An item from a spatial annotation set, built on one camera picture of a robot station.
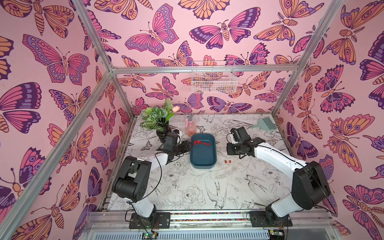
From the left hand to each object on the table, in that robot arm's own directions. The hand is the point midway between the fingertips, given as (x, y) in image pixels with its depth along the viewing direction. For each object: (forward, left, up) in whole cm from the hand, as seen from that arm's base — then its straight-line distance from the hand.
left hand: (192, 144), depth 94 cm
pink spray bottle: (+15, +2, 0) cm, 16 cm away
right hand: (-5, -20, +2) cm, 21 cm away
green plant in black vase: (+6, +21, +18) cm, 28 cm away
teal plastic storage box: (-1, -7, -7) cm, 10 cm away
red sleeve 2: (-8, -24, -8) cm, 26 cm away
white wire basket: (+41, -15, +18) cm, 47 cm away
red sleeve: (-8, -21, -8) cm, 24 cm away
